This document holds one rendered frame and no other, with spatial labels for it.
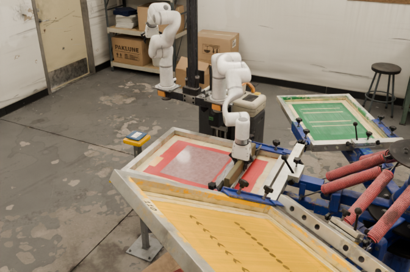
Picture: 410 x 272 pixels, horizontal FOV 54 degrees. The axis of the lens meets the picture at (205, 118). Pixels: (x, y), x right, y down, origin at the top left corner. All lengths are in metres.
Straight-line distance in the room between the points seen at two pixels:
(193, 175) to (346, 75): 3.98
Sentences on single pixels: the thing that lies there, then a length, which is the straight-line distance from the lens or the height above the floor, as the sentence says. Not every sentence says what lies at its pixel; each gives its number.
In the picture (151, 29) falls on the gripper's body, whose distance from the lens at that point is 3.16.
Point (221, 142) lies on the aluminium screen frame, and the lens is 2.54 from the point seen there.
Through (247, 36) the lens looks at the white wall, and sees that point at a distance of 6.12.
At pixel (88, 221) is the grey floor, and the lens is 3.57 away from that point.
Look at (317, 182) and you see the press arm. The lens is 2.14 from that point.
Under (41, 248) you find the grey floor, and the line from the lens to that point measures 3.44.
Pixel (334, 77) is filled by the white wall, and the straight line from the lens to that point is 5.96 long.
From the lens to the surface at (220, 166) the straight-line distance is 2.35.
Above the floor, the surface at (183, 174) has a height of 0.95.
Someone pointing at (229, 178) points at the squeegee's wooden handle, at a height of 1.06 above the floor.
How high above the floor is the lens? 2.23
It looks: 26 degrees down
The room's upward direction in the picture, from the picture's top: straight up
